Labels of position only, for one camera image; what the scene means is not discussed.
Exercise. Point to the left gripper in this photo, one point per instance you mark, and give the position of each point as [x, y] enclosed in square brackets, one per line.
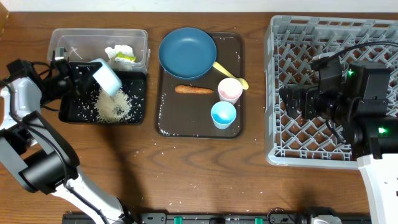
[80, 80]

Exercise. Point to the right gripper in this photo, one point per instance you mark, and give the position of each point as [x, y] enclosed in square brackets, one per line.
[310, 102]

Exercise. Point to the light blue bowl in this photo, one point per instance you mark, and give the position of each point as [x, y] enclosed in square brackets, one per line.
[106, 78]

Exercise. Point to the white rice pile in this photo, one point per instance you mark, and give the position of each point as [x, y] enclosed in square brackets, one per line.
[113, 109]

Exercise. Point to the yellow snack wrapper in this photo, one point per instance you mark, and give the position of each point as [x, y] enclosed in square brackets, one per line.
[120, 57]

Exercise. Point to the yellow plastic spoon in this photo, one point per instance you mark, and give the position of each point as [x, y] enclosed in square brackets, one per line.
[224, 71]

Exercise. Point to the pink plastic cup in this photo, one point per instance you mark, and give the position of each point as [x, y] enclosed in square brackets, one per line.
[230, 89]

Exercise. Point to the light blue plastic cup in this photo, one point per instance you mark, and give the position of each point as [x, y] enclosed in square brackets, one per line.
[223, 114]

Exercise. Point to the dark blue plate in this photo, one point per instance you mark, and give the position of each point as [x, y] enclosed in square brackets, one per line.
[187, 53]

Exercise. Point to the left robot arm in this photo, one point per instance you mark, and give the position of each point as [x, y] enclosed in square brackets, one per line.
[34, 153]

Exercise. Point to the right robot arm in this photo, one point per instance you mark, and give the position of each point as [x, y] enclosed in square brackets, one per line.
[358, 103]

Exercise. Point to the black rectangular waste tray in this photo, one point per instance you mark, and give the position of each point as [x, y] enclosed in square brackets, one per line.
[83, 111]

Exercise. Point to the clear plastic waste bin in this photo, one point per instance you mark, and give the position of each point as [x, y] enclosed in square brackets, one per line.
[85, 45]

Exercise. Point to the grey dishwasher rack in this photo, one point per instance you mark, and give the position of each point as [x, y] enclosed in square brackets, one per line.
[290, 44]

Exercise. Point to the orange carrot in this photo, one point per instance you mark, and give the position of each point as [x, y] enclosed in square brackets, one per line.
[185, 89]

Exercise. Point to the brown serving tray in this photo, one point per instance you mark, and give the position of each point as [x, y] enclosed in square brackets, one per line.
[189, 115]

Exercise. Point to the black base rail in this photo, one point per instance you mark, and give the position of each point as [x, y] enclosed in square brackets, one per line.
[275, 216]

